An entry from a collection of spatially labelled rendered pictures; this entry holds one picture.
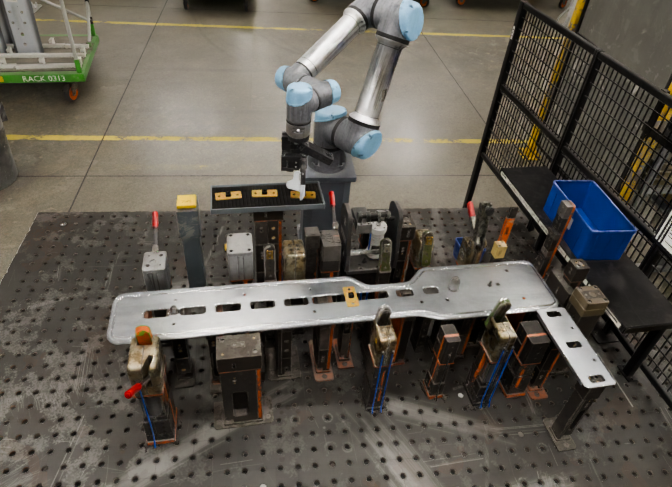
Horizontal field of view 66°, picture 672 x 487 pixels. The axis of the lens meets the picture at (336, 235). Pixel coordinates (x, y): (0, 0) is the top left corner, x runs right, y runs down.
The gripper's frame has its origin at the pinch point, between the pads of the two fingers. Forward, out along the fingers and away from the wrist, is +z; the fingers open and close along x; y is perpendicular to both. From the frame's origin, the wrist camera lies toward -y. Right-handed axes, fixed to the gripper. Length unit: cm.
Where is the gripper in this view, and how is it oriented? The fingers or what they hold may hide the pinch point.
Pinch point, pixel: (302, 187)
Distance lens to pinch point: 173.4
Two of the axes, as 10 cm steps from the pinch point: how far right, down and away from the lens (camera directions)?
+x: 0.6, 6.3, -7.7
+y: -10.0, -0.2, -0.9
